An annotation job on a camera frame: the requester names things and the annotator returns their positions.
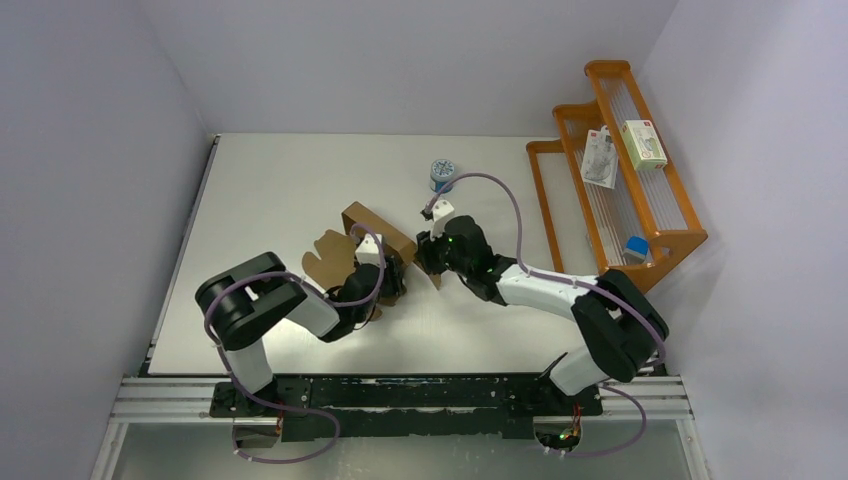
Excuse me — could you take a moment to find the blue white round tin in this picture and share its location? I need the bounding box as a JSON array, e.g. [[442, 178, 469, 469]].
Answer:
[[429, 159, 457, 193]]

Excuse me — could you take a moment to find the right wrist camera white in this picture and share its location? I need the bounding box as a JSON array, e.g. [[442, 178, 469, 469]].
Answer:
[[421, 199, 455, 240]]

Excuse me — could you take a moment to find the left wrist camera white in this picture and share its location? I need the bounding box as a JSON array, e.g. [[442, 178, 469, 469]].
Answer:
[[354, 234, 384, 267]]

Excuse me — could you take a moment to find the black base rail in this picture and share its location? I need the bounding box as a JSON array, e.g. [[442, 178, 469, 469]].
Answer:
[[208, 373, 602, 442]]

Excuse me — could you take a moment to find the white green product box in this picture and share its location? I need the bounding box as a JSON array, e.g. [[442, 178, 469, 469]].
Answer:
[[621, 119, 668, 171]]

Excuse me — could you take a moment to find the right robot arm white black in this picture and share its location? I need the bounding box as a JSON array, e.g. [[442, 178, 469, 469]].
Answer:
[[415, 215, 669, 414]]

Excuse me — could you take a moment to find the white blister package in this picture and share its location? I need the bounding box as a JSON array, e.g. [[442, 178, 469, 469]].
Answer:
[[580, 125, 618, 190]]

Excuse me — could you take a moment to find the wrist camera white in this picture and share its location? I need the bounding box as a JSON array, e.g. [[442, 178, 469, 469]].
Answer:
[[354, 234, 384, 267], [421, 199, 455, 240]]

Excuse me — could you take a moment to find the orange wooden rack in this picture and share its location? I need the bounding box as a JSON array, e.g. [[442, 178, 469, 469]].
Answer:
[[526, 60, 708, 292]]

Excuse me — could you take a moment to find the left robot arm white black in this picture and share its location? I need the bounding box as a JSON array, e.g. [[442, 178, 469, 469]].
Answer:
[[195, 252, 405, 416]]

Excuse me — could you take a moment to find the small blue white box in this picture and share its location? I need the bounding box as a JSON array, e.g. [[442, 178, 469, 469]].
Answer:
[[622, 236, 649, 265]]

